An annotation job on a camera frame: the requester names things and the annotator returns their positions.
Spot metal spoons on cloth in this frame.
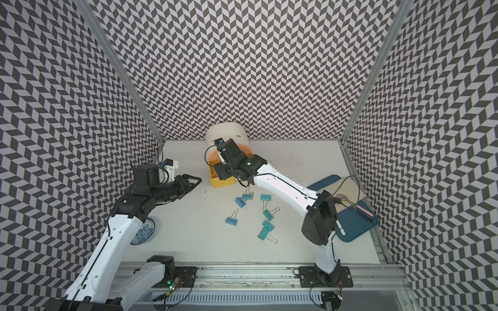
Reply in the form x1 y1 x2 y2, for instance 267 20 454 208
336 194 357 207

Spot teal cutting board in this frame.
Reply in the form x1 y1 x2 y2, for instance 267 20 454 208
307 174 379 242

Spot yellow drawer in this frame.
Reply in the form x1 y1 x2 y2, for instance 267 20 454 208
208 161 237 189

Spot green binder clip top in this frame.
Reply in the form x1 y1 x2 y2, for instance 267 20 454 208
242 187 254 201

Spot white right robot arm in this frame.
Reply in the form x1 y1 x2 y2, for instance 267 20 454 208
213 138 338 274

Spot green binder clip upper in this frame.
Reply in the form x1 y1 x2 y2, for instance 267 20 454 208
260 194 272 211

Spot blue binder clip upper left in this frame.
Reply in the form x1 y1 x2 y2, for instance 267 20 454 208
235 197 246 208

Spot green binder clip middle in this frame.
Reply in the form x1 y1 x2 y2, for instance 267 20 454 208
263 207 280 222

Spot beige cloth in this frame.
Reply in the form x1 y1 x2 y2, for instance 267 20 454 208
323 178 366 212

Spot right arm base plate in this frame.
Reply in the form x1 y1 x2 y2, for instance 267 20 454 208
297 265 354 288

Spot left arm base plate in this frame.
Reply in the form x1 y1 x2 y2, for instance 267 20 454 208
153 266 198 288

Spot white round drawer cabinet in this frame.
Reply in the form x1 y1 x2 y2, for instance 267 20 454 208
205 123 250 151

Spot blue patterned bowl near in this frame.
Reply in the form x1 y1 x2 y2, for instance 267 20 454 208
130 218 156 246

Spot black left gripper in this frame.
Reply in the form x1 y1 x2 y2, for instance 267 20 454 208
150 174 202 204

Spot green binder clip centre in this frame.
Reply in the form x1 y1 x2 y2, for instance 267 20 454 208
263 220 274 231

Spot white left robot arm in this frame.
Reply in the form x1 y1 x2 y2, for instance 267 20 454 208
44 164 202 310

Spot blue binder clip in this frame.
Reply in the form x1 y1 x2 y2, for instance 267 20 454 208
225 209 239 226
235 197 246 208

